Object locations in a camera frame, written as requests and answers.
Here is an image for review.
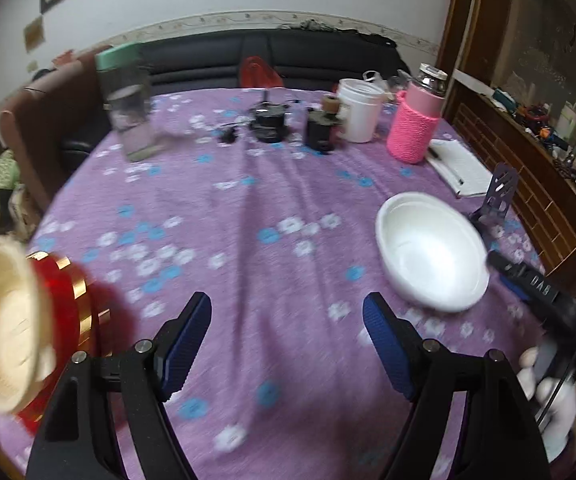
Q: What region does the pink knitted sleeve thermos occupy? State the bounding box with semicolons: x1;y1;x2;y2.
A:
386;63;448;164

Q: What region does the clear bottle green lid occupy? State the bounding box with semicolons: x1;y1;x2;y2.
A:
95;42;158;162

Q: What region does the white notebook with pen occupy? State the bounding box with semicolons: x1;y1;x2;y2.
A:
426;139;492;197

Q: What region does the black cylindrical motor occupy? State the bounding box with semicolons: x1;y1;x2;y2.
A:
249;89;290;144

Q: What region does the black jar cork lid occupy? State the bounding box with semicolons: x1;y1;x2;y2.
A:
303;96;342;154

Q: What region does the black perforated phone stand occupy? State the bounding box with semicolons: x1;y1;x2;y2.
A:
468;162;518;224

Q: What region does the red plastic bag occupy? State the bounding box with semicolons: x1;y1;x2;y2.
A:
238;56;284;89

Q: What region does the black leather sofa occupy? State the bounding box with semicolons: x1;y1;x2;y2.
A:
57;28;412;172

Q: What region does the green patterned blanket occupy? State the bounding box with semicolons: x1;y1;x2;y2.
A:
0;150;42;243

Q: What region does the red gold-rimmed plate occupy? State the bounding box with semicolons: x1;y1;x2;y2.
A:
29;252;94;362
16;308;112;436

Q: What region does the white gloved right hand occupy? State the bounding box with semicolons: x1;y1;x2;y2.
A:
517;347;576;463

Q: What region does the purple floral tablecloth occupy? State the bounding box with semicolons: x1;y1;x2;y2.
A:
0;86;550;480

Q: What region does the brown armchair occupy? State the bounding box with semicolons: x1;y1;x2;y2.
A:
0;46;111;211

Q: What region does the white plastic tub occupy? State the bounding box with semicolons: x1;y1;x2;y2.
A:
337;78;386;143

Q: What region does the beige plastic strainer bowl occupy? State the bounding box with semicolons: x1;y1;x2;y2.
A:
0;236;57;414

